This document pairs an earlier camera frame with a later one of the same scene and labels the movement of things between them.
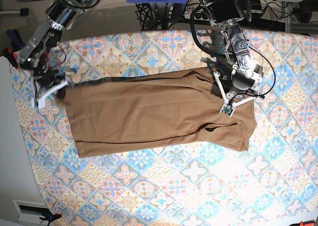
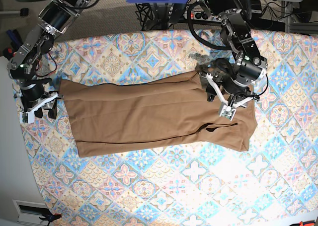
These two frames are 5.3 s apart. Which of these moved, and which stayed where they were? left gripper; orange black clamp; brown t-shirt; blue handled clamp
Moved: left gripper
Stayed: brown t-shirt; blue handled clamp; orange black clamp
